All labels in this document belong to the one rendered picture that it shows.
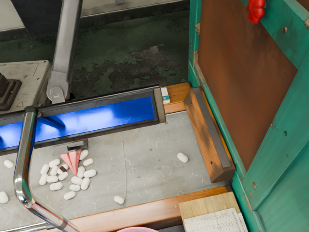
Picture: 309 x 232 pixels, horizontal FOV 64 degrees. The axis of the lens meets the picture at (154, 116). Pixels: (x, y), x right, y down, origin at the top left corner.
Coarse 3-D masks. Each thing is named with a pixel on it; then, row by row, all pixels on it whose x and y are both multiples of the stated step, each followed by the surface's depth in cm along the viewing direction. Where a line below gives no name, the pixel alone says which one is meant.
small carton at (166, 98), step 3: (165, 87) 90; (162, 90) 90; (165, 90) 90; (162, 93) 89; (165, 93) 89; (162, 96) 88; (165, 96) 88; (168, 96) 88; (165, 99) 87; (168, 99) 87; (165, 102) 88; (168, 102) 88
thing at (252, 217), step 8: (192, 72) 88; (192, 80) 92; (232, 184) 68; (240, 184) 61; (240, 192) 62; (240, 200) 64; (240, 208) 65; (248, 208) 59; (248, 216) 60; (256, 216) 56; (248, 224) 62; (256, 224) 56
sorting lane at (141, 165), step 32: (160, 128) 85; (192, 128) 84; (0, 160) 83; (96, 160) 80; (128, 160) 79; (160, 160) 78; (192, 160) 77; (64, 192) 74; (96, 192) 73; (128, 192) 72; (160, 192) 72; (0, 224) 70
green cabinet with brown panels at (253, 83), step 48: (192, 0) 71; (240, 0) 45; (288, 0) 31; (192, 48) 82; (240, 48) 49; (288, 48) 32; (240, 96) 54; (288, 96) 34; (240, 144) 59; (288, 144) 37; (288, 192) 41
